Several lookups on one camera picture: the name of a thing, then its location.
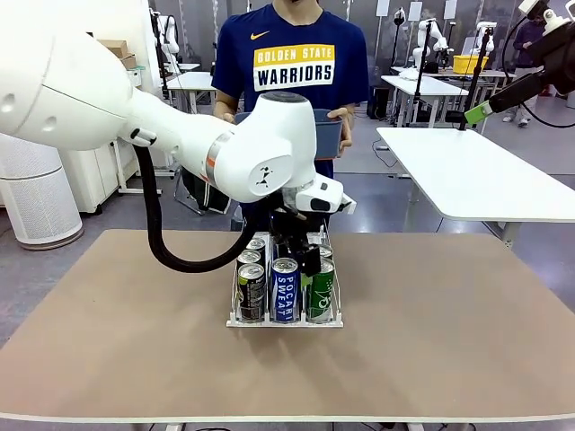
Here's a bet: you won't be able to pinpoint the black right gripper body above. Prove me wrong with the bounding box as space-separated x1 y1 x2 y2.
529 22 575 96

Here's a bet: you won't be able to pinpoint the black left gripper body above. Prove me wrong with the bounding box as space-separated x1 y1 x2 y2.
268 208 316 260

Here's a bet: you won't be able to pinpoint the blue plastic bin orange handles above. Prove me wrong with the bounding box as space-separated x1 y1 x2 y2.
233 110 345 162

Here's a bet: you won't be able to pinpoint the person's right forearm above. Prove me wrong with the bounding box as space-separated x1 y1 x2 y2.
213 89 242 119

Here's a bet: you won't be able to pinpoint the person's left hand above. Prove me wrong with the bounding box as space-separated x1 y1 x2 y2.
326 107 355 157

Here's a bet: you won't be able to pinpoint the person in purple shirt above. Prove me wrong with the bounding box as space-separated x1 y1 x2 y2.
501 16 548 128

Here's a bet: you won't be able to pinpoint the black tripod pole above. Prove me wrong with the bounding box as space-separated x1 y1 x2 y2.
457 24 495 132

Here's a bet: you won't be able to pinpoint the yellow plastic tub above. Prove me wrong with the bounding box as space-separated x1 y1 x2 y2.
452 54 490 75

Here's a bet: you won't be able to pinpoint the dark green striped jacket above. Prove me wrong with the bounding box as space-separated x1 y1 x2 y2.
179 165 233 216

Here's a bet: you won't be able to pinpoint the white lab table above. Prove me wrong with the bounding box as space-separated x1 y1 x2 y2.
168 71 219 116
380 75 471 131

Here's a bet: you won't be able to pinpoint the white rounded side table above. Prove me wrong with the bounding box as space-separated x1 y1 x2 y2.
376 127 575 247

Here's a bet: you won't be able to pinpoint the black computer tower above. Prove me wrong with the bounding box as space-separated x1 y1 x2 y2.
367 86 391 120

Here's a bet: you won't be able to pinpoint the person in blue shirt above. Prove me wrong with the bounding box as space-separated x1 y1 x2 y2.
210 0 372 233

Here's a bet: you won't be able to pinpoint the white cylindrical air purifier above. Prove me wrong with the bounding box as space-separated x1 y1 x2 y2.
0 133 85 251

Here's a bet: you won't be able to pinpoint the small cardboard box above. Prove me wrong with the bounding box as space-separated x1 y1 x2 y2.
98 39 129 57

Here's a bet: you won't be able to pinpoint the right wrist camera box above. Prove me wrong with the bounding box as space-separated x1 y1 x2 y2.
518 0 550 20

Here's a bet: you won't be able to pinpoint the white wire can dispenser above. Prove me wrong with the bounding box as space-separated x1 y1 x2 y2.
226 218 346 329

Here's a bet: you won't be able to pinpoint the thick black braided hose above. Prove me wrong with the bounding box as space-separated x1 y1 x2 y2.
133 134 273 274

